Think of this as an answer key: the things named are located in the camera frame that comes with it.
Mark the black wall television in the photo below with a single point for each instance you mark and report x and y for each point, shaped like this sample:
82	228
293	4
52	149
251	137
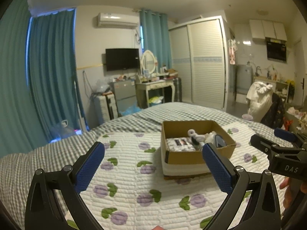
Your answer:
122	60

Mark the cream dressing table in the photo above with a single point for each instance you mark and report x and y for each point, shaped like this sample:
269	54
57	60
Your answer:
154	85

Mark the black range hood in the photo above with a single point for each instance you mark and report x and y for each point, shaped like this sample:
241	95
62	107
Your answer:
276	50

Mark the narrow teal curtain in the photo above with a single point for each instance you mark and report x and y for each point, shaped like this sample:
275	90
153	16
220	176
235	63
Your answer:
154	38

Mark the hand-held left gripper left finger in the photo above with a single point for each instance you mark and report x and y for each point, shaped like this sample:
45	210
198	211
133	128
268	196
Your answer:
90	166

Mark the person's right hand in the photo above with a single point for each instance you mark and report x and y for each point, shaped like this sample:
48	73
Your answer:
290	194

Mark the grey washing machine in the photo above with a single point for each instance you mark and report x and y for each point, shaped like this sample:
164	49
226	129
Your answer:
244	79

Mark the grey mini fridge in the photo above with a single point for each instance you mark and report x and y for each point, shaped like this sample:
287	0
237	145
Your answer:
124	95

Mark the white sliding door wardrobe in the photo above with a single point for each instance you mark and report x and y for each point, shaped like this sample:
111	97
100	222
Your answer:
206	62

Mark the marble print pouch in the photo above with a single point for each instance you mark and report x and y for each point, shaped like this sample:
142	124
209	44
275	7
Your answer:
177	143

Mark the small pink stool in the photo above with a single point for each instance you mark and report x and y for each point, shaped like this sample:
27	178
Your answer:
247	117

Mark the brown cardboard box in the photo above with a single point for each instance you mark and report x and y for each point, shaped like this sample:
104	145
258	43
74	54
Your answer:
191	158

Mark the white oval mirror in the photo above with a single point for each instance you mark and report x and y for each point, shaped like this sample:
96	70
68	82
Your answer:
148	61

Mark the kitchen counter shelf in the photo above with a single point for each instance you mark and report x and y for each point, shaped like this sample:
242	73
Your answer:
280	86

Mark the hanging red white ornament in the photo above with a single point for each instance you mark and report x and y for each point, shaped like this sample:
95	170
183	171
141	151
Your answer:
233	52

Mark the clear water jug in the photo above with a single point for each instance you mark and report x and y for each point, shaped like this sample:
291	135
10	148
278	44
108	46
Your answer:
63	130

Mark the yellow green cloth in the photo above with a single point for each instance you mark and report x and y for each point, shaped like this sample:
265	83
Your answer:
156	101

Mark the dark checked suitcase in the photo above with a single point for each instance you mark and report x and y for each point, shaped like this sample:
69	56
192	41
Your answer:
177	89

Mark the white wall cabinets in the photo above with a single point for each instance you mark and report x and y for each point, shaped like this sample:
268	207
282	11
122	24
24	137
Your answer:
267	30

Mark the red small object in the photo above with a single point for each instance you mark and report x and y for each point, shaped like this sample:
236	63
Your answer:
158	227

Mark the white stuffed bag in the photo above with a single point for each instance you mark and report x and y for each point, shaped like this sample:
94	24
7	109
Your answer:
259	98

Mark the blue plastic bag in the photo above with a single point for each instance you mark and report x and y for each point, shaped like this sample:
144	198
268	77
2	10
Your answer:
130	110

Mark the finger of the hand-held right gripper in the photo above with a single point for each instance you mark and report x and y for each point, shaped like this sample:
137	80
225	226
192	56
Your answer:
262	145
285	134

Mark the white air conditioner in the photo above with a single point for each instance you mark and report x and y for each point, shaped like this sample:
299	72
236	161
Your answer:
117	20

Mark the dark blue soft case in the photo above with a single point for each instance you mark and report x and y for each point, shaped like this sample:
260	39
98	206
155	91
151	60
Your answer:
220	141

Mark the clear plastic bag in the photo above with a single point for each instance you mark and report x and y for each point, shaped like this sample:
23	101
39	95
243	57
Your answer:
103	86

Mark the yellow flowers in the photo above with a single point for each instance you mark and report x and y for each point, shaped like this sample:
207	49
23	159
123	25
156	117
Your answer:
290	83

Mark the silver suitcase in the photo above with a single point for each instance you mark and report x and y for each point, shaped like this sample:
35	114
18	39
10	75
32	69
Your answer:
103	107

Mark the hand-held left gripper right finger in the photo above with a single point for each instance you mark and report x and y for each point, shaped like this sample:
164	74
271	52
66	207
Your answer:
215	169

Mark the black chair with clothes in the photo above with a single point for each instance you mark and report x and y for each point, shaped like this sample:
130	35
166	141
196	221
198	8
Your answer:
274	110

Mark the floral quilted blanket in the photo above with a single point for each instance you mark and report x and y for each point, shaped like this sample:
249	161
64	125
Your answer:
124	148

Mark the wide teal curtain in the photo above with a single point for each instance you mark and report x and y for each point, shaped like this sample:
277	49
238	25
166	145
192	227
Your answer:
52	76

